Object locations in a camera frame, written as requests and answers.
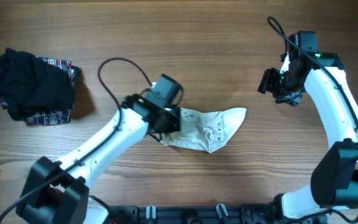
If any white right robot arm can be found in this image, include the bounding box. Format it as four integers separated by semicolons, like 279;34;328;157
258;30;358;222

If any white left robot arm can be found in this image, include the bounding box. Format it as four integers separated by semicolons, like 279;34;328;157
16;74;183;223

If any red plaid garment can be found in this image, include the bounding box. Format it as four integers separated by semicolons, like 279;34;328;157
0;56;82;126

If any white baby bodysuit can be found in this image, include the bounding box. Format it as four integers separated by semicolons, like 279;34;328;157
161;108;247;153

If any black folded garment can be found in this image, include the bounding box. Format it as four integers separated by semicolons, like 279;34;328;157
0;47;76;121

